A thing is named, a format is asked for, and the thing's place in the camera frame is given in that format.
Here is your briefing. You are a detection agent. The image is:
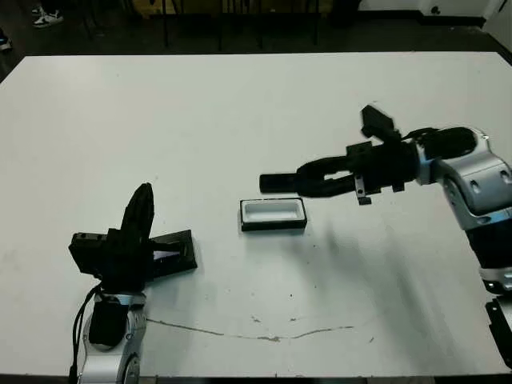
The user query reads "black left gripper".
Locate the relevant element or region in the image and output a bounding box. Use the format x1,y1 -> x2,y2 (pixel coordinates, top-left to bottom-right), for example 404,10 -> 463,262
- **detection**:
95,183 -> 157,299

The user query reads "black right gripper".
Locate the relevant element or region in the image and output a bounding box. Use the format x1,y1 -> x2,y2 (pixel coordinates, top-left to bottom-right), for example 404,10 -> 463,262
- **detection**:
298,139 -> 420,207

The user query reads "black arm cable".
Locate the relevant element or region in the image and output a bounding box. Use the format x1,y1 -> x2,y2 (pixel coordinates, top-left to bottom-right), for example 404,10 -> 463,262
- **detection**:
402,126 -> 445,141
68,283 -> 103,379

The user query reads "white door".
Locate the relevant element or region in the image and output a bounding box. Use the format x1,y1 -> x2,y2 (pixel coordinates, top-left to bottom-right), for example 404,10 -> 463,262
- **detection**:
482,0 -> 512,35

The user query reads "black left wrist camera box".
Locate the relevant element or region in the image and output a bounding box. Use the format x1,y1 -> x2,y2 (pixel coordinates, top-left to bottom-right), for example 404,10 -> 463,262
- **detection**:
68,230 -> 111,278

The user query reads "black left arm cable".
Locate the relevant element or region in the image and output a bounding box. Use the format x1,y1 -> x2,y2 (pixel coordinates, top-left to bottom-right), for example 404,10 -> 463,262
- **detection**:
68,283 -> 103,379

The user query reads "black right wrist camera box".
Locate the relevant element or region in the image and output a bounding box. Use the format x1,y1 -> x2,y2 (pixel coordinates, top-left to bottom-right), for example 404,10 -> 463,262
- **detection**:
358,104 -> 404,142

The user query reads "black box base white insert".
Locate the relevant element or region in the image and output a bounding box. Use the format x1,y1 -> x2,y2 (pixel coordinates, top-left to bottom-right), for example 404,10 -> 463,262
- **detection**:
238,197 -> 308,234

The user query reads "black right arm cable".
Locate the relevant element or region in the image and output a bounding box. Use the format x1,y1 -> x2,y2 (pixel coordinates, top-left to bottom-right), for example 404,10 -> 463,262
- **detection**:
402,126 -> 445,141

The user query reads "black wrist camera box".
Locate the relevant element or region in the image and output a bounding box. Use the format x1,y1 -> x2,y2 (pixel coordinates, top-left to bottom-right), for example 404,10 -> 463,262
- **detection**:
358,104 -> 404,142
68,230 -> 111,278

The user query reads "wooden plywood crate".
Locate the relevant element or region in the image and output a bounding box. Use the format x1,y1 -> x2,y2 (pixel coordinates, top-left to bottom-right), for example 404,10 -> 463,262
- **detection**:
131,0 -> 177,13

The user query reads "black box lid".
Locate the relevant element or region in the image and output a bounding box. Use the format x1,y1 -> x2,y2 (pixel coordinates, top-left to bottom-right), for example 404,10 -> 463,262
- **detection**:
150,229 -> 200,282

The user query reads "black bin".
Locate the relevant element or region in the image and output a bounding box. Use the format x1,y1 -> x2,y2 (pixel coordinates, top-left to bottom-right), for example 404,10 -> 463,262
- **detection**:
326,0 -> 360,28

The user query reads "slim black bar camera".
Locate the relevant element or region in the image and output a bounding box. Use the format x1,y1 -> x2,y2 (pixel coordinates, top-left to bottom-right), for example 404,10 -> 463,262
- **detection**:
258,172 -> 301,194

